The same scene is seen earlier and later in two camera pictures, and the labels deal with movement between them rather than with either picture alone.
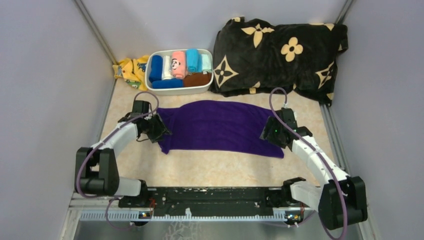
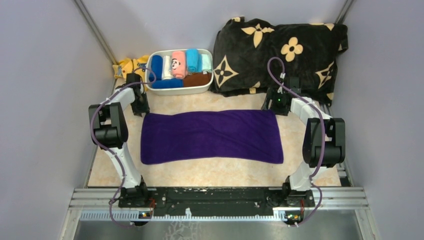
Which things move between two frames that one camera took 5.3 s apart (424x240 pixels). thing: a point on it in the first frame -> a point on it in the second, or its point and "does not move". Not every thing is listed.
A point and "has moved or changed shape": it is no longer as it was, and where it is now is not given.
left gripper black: (161, 128) -> (145, 108)
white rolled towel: (167, 67) does not move
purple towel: (220, 126) has moved or changed shape
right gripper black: (271, 125) -> (271, 94)
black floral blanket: (258, 56) does not move
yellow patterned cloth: (133, 71) does not move
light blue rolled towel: (194, 60) does not move
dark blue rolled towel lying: (174, 83) does not move
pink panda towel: (178, 64) does not move
